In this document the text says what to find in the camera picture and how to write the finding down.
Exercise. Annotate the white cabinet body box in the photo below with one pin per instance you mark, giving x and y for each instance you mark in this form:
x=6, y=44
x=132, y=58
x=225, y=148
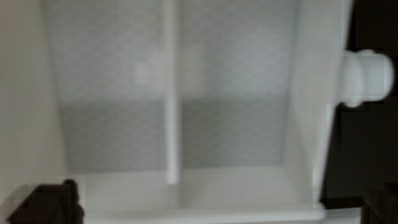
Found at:
x=168, y=101

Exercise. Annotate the gripper left finger with black tip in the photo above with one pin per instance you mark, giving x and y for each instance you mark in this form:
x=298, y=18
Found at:
x=51, y=207

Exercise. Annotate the gripper right finger with black tip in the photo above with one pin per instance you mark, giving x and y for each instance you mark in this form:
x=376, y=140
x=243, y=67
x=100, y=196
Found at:
x=381, y=204

